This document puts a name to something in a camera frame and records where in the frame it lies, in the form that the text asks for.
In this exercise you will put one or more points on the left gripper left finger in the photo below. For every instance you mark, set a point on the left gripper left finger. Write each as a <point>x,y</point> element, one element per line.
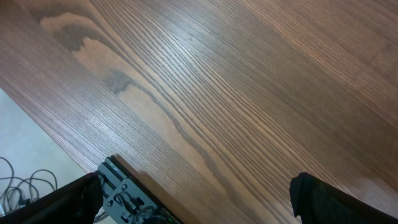
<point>75,203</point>

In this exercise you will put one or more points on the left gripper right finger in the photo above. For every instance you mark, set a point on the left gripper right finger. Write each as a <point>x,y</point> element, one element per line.
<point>316,201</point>

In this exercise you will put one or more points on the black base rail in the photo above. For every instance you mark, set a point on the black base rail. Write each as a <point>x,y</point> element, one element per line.
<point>127,200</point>

